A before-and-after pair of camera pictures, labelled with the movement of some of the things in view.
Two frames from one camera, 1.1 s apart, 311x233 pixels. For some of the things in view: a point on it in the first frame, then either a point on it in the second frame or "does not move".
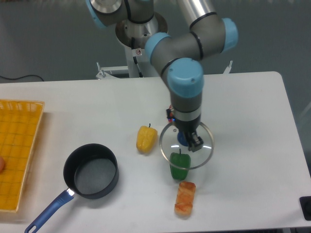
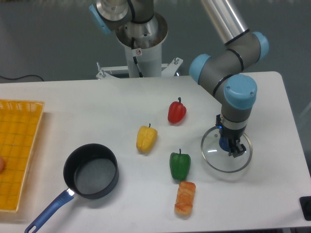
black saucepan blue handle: (91, 171) does not move
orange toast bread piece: (185, 197) does not move
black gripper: (188, 128) to (234, 136)
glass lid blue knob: (174, 148) to (215, 149)
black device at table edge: (305, 203) does not move
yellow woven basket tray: (20, 121) does not move
